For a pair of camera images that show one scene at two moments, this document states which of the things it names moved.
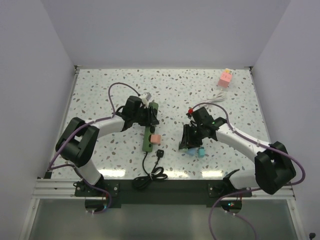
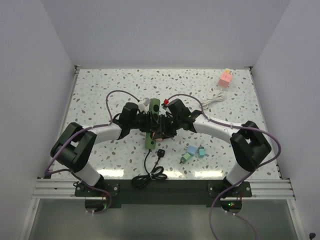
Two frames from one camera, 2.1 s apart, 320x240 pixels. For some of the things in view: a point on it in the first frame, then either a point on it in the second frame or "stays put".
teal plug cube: (201, 152) stays put
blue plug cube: (192, 151) stays put
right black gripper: (187, 141) → (166, 133)
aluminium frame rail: (46, 188) stays put
